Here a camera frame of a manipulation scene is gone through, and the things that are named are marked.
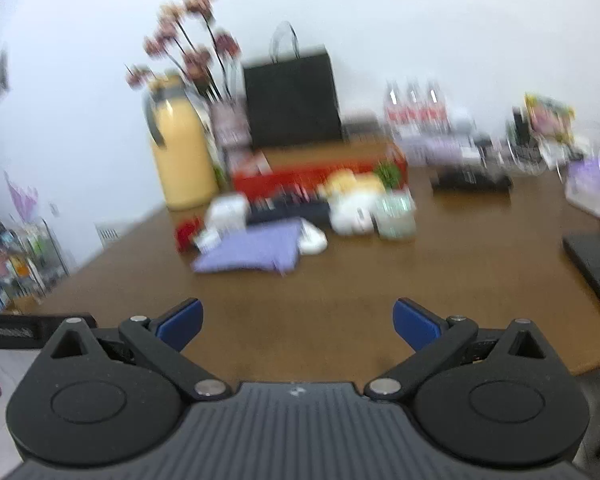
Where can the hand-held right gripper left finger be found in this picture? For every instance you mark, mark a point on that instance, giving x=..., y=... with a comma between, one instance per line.
x=180, y=322

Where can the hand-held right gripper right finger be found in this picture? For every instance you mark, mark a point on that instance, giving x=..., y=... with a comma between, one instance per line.
x=415, y=322

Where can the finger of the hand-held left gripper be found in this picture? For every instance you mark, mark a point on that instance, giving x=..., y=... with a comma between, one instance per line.
x=25, y=322

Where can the purple cloth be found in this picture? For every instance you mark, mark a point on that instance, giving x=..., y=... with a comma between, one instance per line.
x=250, y=250

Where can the white cloth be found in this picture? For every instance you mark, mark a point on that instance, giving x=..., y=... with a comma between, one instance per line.
x=312, y=240

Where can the yellow white plush toy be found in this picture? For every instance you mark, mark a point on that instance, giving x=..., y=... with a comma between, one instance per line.
x=352, y=195

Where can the navy zip pouch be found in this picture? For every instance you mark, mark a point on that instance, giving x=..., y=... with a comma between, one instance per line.
x=290, y=212

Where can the red cardboard box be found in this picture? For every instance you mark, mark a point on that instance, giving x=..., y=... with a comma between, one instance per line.
x=305, y=177

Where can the black cloth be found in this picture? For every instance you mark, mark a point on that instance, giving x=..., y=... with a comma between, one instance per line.
x=470, y=180

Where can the yellow thermos jug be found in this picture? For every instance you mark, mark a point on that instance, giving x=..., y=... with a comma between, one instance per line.
x=182, y=160

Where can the lilac soft pouch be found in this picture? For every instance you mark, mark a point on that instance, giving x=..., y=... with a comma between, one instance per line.
x=430, y=150

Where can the black flat case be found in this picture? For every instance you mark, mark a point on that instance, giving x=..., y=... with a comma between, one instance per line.
x=595, y=265

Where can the pink wrapped vase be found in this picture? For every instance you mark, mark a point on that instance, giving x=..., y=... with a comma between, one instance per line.
x=230, y=125

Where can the white round lamp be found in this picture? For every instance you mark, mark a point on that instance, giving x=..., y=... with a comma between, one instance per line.
x=460, y=120

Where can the clear water bottle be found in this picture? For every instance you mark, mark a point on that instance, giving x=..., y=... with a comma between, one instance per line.
x=416, y=110
x=438, y=110
x=394, y=110

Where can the purple plastic bag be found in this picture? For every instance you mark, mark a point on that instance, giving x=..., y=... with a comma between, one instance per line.
x=590, y=185

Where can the colourful snack package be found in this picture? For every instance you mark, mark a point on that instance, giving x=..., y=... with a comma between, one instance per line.
x=550, y=115

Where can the black paper bag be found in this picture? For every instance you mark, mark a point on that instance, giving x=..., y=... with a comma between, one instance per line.
x=292, y=100

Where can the pink artificial flowers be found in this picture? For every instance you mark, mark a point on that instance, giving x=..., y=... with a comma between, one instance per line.
x=200, y=60

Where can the white wall vent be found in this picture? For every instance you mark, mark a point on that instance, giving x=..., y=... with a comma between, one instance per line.
x=111, y=234

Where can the purple wall decoration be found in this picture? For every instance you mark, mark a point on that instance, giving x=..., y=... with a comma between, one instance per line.
x=22, y=195

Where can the dark wall fixture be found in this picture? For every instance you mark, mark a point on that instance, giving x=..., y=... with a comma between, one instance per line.
x=0, y=75

